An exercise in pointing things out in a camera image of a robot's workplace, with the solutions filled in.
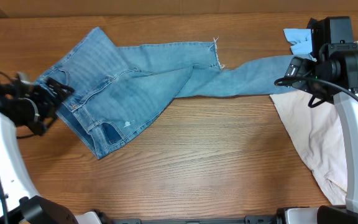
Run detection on beige cloth garment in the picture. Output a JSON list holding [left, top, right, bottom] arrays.
[[269, 35, 358, 206]]

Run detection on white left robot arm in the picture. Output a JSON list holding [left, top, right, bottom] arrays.
[[0, 72, 77, 223]]

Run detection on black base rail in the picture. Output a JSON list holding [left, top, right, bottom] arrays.
[[73, 208, 291, 224]]

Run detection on blue denim jeans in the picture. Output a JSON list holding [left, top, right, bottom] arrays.
[[33, 26, 317, 160]]

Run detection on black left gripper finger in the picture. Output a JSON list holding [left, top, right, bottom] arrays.
[[44, 93, 60, 119], [46, 78, 75, 99]]

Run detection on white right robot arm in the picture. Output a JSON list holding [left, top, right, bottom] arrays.
[[274, 16, 358, 223]]

